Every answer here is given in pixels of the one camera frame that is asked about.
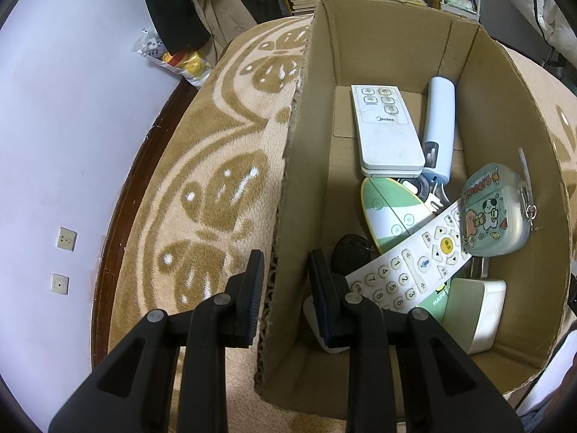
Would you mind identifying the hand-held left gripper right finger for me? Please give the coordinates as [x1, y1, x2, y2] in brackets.
[308, 248, 524, 433]

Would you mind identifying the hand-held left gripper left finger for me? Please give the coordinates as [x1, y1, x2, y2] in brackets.
[47, 249, 266, 433]

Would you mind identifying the white rounded object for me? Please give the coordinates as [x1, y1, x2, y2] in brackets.
[303, 295, 350, 353]

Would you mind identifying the black round object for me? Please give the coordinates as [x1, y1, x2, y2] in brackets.
[332, 235, 377, 276]

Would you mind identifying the long white remote control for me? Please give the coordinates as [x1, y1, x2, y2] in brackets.
[345, 198, 474, 314]

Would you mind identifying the oval plastic case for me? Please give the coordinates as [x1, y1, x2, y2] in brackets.
[360, 177, 436, 254]

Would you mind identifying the grey and white cable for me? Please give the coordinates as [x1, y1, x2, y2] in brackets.
[399, 176, 447, 213]

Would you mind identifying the white rectangular box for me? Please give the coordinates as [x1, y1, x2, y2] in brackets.
[415, 277, 508, 355]

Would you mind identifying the white fan remote control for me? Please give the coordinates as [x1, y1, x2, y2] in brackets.
[351, 85, 426, 178]

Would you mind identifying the cartoon printed earphone case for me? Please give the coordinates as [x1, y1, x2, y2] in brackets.
[459, 146, 539, 258]

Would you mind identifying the light blue cylindrical device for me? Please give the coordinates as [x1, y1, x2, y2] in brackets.
[421, 76, 457, 185]

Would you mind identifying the brown cardboard box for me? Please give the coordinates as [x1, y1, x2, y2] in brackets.
[255, 0, 572, 420]

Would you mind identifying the beige patterned rug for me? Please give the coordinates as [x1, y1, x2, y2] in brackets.
[90, 16, 577, 433]

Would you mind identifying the plastic snack bag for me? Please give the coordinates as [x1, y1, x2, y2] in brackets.
[133, 27, 212, 88]

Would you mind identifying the tan coat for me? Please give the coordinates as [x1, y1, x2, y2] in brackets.
[180, 0, 257, 61]

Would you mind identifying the black garment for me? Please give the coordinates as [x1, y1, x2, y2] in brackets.
[133, 0, 285, 59]

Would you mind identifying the cream pillow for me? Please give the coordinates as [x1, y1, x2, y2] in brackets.
[498, 0, 577, 95]

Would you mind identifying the dark wooden frame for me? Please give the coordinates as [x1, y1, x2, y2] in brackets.
[90, 79, 199, 371]

